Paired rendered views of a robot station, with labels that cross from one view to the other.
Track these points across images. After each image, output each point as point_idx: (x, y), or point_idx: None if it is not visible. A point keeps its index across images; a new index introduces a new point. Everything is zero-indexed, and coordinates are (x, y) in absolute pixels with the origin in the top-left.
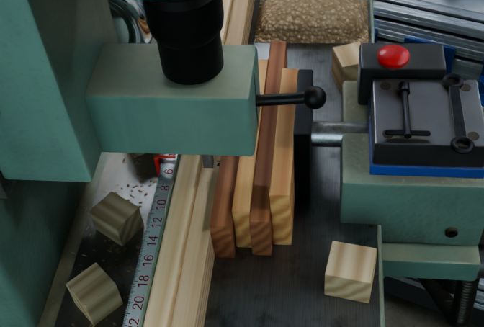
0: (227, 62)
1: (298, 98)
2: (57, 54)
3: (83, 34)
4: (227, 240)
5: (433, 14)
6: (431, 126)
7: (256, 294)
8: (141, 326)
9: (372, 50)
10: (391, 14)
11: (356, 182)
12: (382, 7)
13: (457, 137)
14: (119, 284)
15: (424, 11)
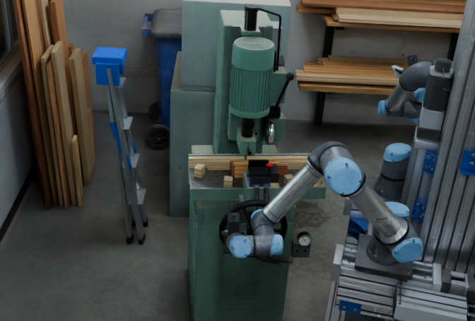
0: (249, 138)
1: (248, 150)
2: (233, 115)
3: None
4: (230, 166)
5: (371, 233)
6: (254, 172)
7: (222, 174)
8: (206, 155)
9: (273, 165)
10: (368, 226)
11: (244, 173)
12: (370, 223)
13: (250, 174)
14: None
15: (372, 232)
